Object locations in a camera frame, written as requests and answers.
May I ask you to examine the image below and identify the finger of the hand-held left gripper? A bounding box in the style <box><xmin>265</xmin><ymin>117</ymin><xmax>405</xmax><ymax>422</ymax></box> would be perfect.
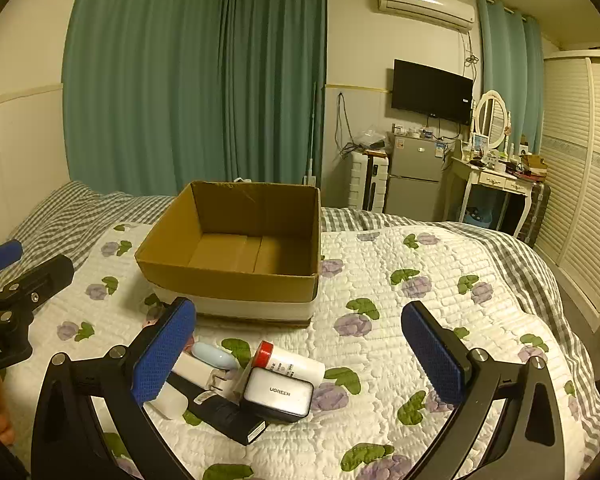
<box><xmin>0</xmin><ymin>240</ymin><xmax>24</xmax><ymax>279</ymax></box>
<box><xmin>0</xmin><ymin>254</ymin><xmax>75</xmax><ymax>318</ymax></box>

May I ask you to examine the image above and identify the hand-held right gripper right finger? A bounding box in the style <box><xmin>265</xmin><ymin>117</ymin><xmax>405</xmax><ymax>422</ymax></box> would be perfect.
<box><xmin>401</xmin><ymin>301</ymin><xmax>566</xmax><ymax>480</ymax></box>

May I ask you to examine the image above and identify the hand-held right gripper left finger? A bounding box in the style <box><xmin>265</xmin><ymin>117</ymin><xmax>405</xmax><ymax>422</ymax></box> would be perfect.
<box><xmin>30</xmin><ymin>297</ymin><xmax>198</xmax><ymax>480</ymax></box>

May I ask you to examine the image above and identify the small white bottle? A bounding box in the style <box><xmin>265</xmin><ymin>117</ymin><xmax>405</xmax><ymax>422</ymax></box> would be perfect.
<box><xmin>147</xmin><ymin>385</ymin><xmax>187</xmax><ymax>420</ymax></box>

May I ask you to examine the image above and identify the light blue oval device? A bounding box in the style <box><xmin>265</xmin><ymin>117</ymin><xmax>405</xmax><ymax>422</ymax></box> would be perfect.
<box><xmin>192</xmin><ymin>342</ymin><xmax>237</xmax><ymax>372</ymax></box>

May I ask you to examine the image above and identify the cardboard box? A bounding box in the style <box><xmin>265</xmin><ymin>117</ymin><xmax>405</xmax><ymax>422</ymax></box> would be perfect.
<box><xmin>134</xmin><ymin>181</ymin><xmax>322</xmax><ymax>328</ymax></box>

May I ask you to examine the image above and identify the white charger block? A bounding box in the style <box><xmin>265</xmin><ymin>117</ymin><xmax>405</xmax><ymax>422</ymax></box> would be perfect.
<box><xmin>242</xmin><ymin>367</ymin><xmax>315</xmax><ymax>423</ymax></box>

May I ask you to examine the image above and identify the white bottle with red cap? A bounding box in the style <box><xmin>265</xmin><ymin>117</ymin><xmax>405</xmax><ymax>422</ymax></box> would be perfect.
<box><xmin>251</xmin><ymin>341</ymin><xmax>326</xmax><ymax>383</ymax></box>

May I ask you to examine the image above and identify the white floral quilt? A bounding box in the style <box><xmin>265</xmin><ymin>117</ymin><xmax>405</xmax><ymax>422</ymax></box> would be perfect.
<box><xmin>27</xmin><ymin>222</ymin><xmax>600</xmax><ymax>480</ymax></box>

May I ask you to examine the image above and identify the blue plastic basket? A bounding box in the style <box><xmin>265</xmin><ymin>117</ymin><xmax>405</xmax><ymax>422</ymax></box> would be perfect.
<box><xmin>462</xmin><ymin>205</ymin><xmax>493</xmax><ymax>228</ymax></box>

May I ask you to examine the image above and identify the checked suitcase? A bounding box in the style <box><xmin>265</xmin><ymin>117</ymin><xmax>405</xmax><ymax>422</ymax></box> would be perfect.
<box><xmin>520</xmin><ymin>180</ymin><xmax>551</xmax><ymax>246</ymax></box>

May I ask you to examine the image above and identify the silver small fridge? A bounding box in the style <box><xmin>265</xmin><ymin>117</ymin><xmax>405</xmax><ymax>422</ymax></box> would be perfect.
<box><xmin>384</xmin><ymin>131</ymin><xmax>451</xmax><ymax>221</ymax></box>

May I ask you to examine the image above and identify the white ribbed suitcase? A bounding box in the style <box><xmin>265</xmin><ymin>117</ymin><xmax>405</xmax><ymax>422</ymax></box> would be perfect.
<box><xmin>347</xmin><ymin>152</ymin><xmax>391</xmax><ymax>213</ymax></box>

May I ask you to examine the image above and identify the white dressing table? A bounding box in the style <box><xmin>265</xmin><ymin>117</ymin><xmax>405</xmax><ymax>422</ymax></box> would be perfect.
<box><xmin>450</xmin><ymin>152</ymin><xmax>538</xmax><ymax>238</ymax></box>

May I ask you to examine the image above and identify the wide green curtain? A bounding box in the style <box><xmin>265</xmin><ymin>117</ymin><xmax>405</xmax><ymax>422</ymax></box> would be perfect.
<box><xmin>61</xmin><ymin>0</ymin><xmax>231</xmax><ymax>197</ymax></box>

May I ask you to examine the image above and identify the clear plastic bag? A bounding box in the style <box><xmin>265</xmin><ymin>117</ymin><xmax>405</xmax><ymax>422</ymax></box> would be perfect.
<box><xmin>355</xmin><ymin>129</ymin><xmax>388</xmax><ymax>151</ymax></box>

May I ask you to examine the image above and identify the white mop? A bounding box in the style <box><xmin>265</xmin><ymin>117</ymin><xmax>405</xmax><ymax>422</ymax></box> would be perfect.
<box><xmin>302</xmin><ymin>82</ymin><xmax>319</xmax><ymax>188</ymax></box>

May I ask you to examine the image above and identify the white louvred wardrobe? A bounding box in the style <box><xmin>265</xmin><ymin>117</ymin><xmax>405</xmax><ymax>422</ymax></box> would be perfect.
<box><xmin>535</xmin><ymin>42</ymin><xmax>600</xmax><ymax>331</ymax></box>

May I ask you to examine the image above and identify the white oval mirror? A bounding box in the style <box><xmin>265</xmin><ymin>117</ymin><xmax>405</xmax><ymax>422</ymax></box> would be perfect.
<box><xmin>474</xmin><ymin>90</ymin><xmax>512</xmax><ymax>151</ymax></box>

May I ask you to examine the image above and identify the narrow green curtain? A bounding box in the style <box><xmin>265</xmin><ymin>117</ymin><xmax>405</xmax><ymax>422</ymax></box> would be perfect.
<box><xmin>480</xmin><ymin>0</ymin><xmax>544</xmax><ymax>151</ymax></box>

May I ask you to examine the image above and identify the white air conditioner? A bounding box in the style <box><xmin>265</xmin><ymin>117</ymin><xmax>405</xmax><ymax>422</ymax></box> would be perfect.
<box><xmin>377</xmin><ymin>0</ymin><xmax>477</xmax><ymax>31</ymax></box>

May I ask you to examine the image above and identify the hanging black cable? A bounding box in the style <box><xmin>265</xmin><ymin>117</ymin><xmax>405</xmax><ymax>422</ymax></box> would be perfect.
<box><xmin>336</xmin><ymin>91</ymin><xmax>357</xmax><ymax>156</ymax></box>

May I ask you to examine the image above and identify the black wall television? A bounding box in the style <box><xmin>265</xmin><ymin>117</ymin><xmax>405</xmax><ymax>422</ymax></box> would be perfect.
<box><xmin>391</xmin><ymin>59</ymin><xmax>474</xmax><ymax>127</ymax></box>

